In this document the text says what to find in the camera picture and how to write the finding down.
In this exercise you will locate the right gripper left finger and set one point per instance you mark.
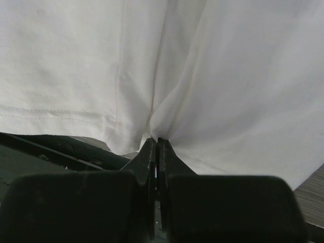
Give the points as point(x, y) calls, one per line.
point(95, 206)

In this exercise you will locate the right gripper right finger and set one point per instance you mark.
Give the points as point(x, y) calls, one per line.
point(224, 208)

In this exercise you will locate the white floral print t-shirt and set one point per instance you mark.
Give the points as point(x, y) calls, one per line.
point(235, 86)

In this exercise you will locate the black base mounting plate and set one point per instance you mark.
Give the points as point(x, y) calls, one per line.
point(41, 154)

